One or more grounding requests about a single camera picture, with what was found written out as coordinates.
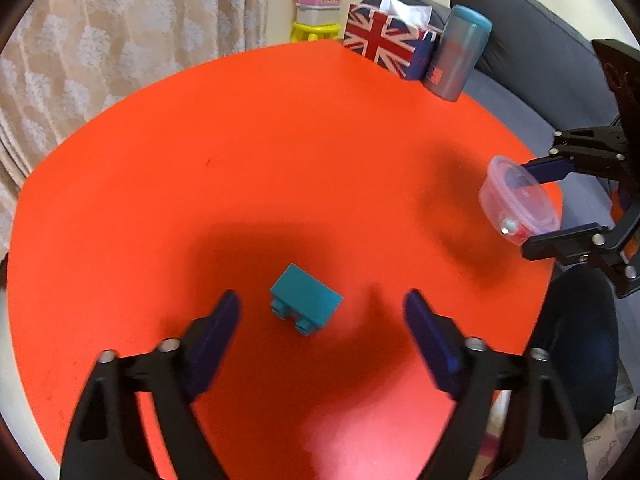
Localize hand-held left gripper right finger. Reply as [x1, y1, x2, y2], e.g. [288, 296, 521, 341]
[403, 289, 588, 480]

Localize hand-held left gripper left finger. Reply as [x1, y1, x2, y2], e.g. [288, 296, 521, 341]
[59, 289, 243, 480]

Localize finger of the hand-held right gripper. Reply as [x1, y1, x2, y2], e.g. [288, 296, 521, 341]
[521, 205, 640, 269]
[520, 125, 631, 184]

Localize clear plastic container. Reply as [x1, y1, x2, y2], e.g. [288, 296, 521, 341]
[478, 155, 561, 247]

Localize blue toy brick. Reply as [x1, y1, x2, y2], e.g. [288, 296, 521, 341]
[269, 262, 345, 337]

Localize person's right forearm white sleeve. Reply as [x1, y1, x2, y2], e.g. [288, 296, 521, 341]
[582, 400, 636, 480]

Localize grey sofa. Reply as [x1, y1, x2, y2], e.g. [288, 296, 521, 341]
[361, 0, 640, 281]

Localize teal grey tumbler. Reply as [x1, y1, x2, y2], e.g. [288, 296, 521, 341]
[422, 4, 493, 103]

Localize flag print tissue box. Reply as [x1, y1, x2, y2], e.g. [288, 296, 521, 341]
[342, 2, 443, 81]

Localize white tissue sheet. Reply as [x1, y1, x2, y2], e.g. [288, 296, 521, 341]
[378, 0, 432, 26]

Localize yellow plastic stool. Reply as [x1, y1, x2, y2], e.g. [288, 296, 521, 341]
[290, 21, 346, 45]

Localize white storage box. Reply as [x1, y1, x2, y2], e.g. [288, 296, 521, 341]
[295, 2, 343, 28]

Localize beige patterned curtain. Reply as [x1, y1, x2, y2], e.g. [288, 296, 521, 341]
[0, 0, 273, 261]

